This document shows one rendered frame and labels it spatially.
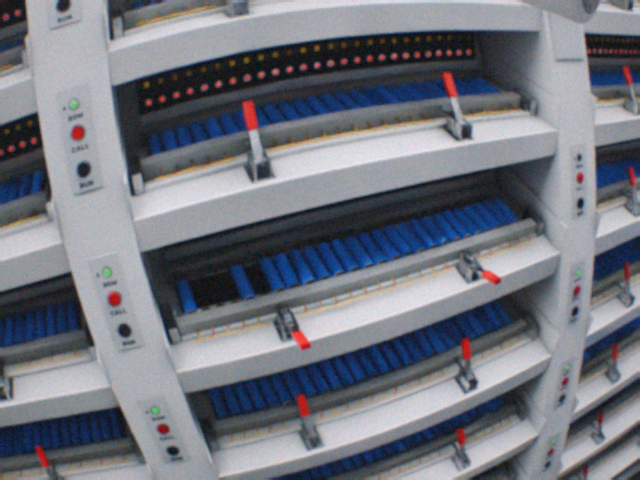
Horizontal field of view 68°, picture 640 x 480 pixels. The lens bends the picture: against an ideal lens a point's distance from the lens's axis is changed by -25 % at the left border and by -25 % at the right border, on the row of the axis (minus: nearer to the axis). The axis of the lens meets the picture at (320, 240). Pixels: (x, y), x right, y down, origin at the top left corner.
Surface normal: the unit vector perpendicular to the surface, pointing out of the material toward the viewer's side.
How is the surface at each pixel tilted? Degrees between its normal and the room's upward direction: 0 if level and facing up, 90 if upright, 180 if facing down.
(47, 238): 18
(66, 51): 90
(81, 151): 90
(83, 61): 90
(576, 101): 90
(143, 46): 108
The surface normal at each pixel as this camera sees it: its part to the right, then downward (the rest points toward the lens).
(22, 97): 0.35, 0.57
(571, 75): 0.32, 0.30
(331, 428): -0.03, -0.78
